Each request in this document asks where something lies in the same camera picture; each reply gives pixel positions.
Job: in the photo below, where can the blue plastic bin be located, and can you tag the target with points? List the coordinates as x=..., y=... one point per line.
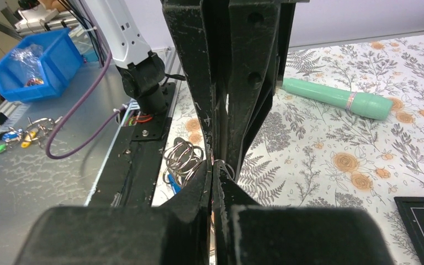
x=40, y=67

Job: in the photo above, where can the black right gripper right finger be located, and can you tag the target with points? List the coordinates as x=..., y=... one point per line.
x=249, y=233

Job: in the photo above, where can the floral table mat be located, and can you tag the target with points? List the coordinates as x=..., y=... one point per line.
x=312, y=154

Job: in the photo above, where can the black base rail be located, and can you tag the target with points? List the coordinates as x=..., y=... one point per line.
x=129, y=173

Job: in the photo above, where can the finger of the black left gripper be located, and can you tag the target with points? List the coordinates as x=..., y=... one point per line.
x=192, y=25
x=256, y=43

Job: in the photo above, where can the mint green cylinder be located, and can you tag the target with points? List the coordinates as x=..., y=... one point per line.
x=367, y=105

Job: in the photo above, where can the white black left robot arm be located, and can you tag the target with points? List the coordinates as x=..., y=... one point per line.
x=140, y=68

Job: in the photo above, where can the blue tag key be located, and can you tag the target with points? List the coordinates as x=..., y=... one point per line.
x=173, y=184

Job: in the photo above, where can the spare key bunch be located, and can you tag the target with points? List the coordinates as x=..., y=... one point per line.
x=34, y=133

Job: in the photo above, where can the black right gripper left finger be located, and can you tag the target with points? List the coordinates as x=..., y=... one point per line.
x=176, y=232

